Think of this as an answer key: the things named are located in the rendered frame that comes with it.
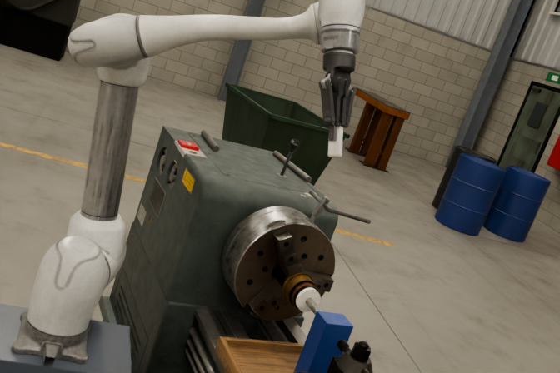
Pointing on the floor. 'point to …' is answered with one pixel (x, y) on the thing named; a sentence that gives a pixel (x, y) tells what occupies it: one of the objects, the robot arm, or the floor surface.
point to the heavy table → (377, 130)
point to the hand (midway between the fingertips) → (335, 141)
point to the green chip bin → (277, 127)
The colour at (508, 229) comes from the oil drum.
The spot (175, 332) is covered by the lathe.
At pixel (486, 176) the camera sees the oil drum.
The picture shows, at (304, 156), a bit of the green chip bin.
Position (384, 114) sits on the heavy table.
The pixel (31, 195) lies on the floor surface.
